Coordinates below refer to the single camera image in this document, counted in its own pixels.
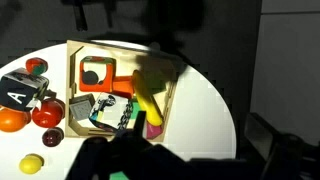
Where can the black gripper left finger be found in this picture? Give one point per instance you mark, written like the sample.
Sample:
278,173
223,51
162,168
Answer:
146,156

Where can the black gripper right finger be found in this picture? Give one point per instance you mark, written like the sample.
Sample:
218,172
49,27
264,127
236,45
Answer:
286,156

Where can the pink block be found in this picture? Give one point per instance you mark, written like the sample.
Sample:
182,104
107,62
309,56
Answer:
154,130

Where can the light green block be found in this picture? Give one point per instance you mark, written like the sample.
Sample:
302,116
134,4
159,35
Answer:
136,111

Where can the black white patterned soft block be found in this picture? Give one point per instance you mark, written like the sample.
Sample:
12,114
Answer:
110,115

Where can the dark green block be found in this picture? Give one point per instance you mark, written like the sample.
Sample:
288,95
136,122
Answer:
156,85

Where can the orange-red block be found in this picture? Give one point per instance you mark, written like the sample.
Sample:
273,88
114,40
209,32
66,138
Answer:
123,87

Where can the wooden tray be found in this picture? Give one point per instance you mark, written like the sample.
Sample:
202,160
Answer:
68,100

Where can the green plastic bowl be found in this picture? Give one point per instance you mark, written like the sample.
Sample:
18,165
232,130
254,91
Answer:
119,176

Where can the yellow banana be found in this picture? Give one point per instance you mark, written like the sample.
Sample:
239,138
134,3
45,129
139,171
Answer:
146,100

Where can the dark red plum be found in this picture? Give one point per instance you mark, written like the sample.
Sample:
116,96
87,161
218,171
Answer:
51,137

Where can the red tomato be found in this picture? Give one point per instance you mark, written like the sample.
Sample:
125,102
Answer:
46,115

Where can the yellow lemon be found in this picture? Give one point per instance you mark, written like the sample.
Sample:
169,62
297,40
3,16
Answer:
30,165

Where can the orange fruit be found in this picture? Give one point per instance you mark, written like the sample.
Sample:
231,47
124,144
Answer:
11,120

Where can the red and green ball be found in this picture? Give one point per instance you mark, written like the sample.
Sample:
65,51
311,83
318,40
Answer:
35,63

